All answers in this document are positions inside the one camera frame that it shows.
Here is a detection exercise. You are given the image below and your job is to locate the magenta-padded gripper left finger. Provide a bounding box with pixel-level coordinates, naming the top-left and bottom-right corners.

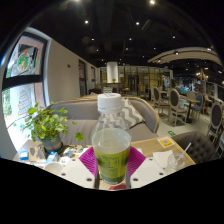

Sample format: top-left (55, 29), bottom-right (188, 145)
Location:
top-left (59, 146), bottom-right (99, 189)

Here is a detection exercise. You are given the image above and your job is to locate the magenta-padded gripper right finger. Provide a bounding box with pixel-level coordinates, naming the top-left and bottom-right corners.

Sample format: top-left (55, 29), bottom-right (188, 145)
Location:
top-left (126, 146), bottom-right (167, 189)

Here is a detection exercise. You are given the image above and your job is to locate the clear bottle with green label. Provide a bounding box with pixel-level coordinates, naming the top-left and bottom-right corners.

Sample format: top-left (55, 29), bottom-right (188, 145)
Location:
top-left (91, 93), bottom-right (132, 185)

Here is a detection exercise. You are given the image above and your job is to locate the white paper napkin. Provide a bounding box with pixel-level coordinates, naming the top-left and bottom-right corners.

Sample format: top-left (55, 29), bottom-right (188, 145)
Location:
top-left (152, 149), bottom-right (174, 168)

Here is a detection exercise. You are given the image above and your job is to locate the small blue white carton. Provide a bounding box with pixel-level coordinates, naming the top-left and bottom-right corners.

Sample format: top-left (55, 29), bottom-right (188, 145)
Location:
top-left (44, 150), bottom-right (60, 166)

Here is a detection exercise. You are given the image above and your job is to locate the clear plastic cup with straw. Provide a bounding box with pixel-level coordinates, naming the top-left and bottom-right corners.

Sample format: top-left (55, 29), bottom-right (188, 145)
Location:
top-left (166, 142), bottom-right (193, 171)

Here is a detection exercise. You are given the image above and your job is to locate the yellow white square card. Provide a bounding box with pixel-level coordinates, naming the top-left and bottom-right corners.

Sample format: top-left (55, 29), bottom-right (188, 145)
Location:
top-left (156, 135), bottom-right (176, 149)

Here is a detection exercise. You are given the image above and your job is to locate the white booklet stack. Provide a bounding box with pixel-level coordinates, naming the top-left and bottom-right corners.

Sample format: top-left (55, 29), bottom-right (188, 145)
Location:
top-left (28, 145), bottom-right (48, 163)

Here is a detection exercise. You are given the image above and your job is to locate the dark tufted chair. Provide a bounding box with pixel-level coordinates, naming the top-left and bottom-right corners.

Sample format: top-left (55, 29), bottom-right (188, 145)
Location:
top-left (171, 130), bottom-right (219, 164)

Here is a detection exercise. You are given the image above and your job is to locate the grey curved sofa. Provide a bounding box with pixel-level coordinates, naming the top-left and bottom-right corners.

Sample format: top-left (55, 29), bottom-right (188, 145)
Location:
top-left (46, 95), bottom-right (161, 148)

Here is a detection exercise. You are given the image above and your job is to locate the small blue pack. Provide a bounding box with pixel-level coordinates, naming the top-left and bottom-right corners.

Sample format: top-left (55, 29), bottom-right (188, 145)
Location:
top-left (18, 149), bottom-right (30, 162)

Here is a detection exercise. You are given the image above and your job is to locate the green potted plant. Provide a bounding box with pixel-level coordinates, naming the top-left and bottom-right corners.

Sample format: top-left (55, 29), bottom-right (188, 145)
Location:
top-left (14, 101), bottom-right (85, 154)

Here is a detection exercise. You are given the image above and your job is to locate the group of dining chairs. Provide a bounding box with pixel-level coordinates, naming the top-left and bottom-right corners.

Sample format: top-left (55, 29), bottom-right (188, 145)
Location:
top-left (149, 84), bottom-right (224, 158)

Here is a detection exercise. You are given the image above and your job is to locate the group of ceiling lights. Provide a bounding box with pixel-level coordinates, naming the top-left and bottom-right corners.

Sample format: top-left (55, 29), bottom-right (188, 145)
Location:
top-left (56, 0), bottom-right (224, 58)

